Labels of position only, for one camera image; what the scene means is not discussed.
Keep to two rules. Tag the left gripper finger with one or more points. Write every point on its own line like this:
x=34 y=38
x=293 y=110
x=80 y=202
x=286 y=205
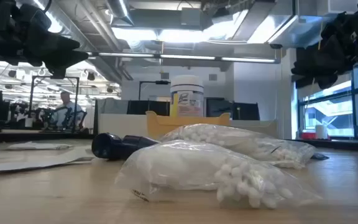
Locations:
x=57 y=42
x=70 y=58

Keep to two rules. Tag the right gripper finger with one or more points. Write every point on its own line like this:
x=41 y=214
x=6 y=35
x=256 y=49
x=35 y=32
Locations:
x=340 y=29
x=315 y=63

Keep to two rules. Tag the dark blue toiletry tube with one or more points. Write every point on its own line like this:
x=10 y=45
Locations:
x=107 y=146
x=319 y=157

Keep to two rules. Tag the clear bag of cotton swabs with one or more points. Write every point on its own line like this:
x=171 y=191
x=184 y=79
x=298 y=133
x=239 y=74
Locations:
x=244 y=140
x=182 y=168

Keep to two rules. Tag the person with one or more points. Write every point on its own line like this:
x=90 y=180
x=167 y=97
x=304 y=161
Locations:
x=64 y=109

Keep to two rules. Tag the grey cubicle partition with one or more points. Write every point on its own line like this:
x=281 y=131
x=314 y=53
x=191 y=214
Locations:
x=110 y=106

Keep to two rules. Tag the white paper towel roll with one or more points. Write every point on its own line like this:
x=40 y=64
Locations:
x=321 y=131

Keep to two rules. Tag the red box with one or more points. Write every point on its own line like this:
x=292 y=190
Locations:
x=309 y=135

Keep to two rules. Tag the white plastic bin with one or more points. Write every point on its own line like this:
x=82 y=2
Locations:
x=120 y=124

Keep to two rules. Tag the black side desk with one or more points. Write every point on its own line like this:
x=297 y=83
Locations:
x=337 y=144

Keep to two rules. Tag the grey plastic bin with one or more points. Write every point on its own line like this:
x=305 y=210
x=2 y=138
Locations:
x=253 y=127

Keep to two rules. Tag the dark background desk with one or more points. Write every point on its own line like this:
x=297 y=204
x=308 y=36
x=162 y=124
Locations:
x=11 y=136

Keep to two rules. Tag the yellow plastic bin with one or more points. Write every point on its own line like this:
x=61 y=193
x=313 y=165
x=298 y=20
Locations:
x=163 y=124

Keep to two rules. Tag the long ceiling light strip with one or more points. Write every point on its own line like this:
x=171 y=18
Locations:
x=185 y=57

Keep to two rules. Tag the Lysol wipes canister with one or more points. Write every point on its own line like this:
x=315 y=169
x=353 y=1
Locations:
x=186 y=96

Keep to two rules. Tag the black background rig frame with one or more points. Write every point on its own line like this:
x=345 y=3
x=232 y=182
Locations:
x=54 y=77

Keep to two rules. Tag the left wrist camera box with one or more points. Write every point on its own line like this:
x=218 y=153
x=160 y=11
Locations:
x=36 y=17

